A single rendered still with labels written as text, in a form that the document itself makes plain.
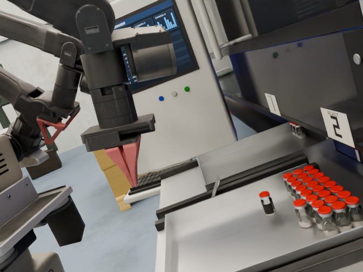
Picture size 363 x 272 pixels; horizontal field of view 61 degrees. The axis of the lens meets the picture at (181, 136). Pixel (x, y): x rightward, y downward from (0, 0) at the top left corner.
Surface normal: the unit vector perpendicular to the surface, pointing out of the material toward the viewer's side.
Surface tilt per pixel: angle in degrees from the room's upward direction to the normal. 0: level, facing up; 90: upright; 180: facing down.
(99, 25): 113
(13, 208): 90
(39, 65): 90
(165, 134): 90
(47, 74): 90
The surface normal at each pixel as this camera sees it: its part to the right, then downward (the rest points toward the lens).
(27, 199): 0.92, -0.30
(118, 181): 0.25, 0.13
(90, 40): 0.27, 0.52
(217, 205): 0.03, 0.22
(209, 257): -0.36, -0.91
